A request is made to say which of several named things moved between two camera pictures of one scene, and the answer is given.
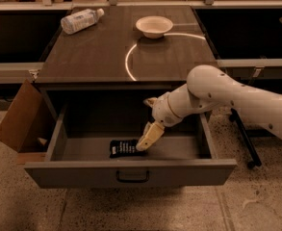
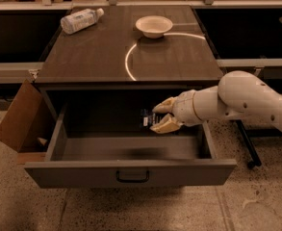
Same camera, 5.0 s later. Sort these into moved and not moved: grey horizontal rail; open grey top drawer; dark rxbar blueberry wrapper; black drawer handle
Moved: dark rxbar blueberry wrapper
Not moved: grey horizontal rail; black drawer handle; open grey top drawer
